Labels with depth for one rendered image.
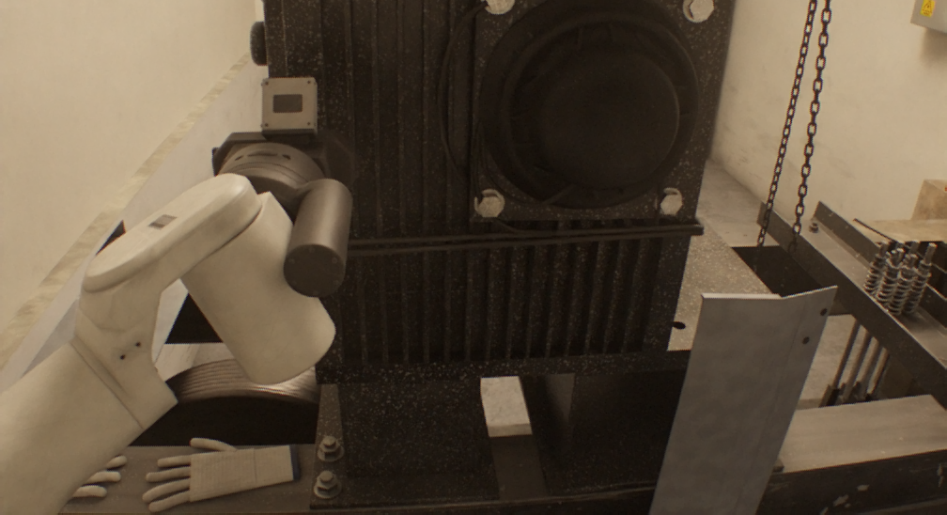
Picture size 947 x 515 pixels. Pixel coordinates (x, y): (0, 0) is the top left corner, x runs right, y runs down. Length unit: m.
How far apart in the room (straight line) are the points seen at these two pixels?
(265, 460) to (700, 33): 0.87
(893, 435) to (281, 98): 1.18
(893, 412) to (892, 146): 1.89
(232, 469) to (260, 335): 0.72
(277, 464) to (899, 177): 2.68
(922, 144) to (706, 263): 1.93
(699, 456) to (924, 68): 2.34
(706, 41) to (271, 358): 0.59
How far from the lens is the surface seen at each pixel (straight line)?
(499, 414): 2.18
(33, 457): 0.38
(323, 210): 0.41
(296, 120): 0.56
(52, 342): 1.55
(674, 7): 0.78
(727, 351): 0.86
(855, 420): 1.38
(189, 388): 1.40
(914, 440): 1.40
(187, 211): 0.39
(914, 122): 3.09
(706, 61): 0.81
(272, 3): 1.03
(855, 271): 1.92
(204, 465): 1.14
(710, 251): 1.28
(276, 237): 0.41
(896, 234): 2.25
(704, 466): 0.99
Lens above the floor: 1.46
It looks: 28 degrees down
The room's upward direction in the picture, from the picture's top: 2 degrees clockwise
